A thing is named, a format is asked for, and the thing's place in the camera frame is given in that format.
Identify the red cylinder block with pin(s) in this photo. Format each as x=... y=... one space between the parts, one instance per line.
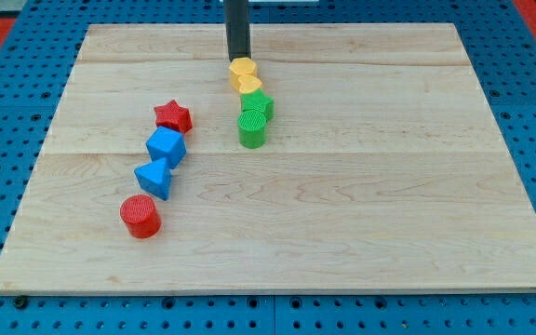
x=140 y=216

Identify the light wooden board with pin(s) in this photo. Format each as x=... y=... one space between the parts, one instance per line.
x=384 y=170

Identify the yellow hexagon block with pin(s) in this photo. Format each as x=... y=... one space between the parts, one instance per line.
x=239 y=67

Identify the red star block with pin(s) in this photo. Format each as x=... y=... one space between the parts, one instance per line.
x=173 y=116

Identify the blue triangle block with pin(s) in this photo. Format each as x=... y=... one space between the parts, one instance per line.
x=155 y=178

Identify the yellow heart block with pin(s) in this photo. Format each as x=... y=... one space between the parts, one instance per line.
x=248 y=83

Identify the green star block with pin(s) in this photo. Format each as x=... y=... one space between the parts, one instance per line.
x=258 y=101

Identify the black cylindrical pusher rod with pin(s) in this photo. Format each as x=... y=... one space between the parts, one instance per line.
x=237 y=27

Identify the blue cube block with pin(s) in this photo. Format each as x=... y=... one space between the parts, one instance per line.
x=166 y=143

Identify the green cylinder block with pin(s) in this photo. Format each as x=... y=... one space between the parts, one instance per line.
x=252 y=129

